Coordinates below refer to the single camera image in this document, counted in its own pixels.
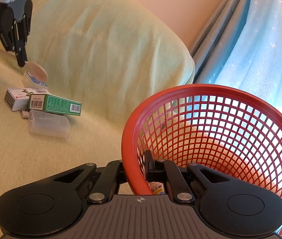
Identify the blue white small packet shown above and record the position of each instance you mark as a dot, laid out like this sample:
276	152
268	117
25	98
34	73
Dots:
30	81

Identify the red plastic mesh basket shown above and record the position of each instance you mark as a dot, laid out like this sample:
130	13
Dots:
220	127

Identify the white pill bottle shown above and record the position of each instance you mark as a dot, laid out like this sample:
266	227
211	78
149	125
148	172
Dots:
157	188

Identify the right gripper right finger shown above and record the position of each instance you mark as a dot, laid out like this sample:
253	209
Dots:
169	174

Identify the green white medicine box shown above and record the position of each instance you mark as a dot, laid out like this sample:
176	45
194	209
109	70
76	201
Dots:
53	104

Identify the clear plastic case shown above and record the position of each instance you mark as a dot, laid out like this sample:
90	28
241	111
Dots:
49	124

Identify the white box with plant print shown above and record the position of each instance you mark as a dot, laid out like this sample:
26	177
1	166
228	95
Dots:
17	98

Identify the light blue star curtain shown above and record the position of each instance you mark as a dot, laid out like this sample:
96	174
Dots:
241	46

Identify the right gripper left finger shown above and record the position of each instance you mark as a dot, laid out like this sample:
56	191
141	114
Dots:
108	183

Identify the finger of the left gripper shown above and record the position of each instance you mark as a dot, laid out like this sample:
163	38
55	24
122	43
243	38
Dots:
20	53

